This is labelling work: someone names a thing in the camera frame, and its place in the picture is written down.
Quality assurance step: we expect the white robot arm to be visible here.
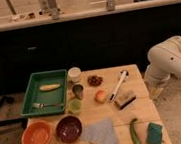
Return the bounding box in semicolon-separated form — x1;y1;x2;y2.
143;35;181;99

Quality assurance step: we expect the dark red bowl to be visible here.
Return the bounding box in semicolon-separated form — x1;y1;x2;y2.
56;116;83;144

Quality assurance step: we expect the orange bowl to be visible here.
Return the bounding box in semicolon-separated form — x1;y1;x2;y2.
21;120;52;144

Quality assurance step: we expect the wooden block brush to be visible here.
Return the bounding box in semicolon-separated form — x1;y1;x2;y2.
114;91;136;110

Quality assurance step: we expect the green sponge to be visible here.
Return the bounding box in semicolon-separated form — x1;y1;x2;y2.
146;122;163;144

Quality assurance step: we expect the green cucumber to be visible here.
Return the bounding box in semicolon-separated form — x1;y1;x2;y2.
129;119;141;144

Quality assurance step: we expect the orange peach fruit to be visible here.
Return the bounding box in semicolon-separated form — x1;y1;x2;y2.
94;90;107;103

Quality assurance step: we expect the dark grape bunch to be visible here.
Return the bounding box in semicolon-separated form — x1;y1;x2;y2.
87;75;103;87

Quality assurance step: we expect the grey blue cloth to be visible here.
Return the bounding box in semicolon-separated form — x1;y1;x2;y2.
80;118;119;144

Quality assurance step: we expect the grey metal cup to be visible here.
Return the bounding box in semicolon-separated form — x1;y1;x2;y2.
72;84;84;100

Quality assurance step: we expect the light green cup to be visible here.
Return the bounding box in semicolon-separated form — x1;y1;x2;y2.
68;99;82;115

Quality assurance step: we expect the white lidded cup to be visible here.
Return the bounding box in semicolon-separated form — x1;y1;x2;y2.
68;67;81;83

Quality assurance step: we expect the green plastic tray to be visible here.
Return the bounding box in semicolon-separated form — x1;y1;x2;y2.
21;69;67;118

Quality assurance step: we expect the yellow banana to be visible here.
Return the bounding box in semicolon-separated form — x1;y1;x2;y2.
40;83;61;92

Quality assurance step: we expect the white handled brush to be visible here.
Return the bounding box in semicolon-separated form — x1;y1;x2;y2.
109;70;129;101

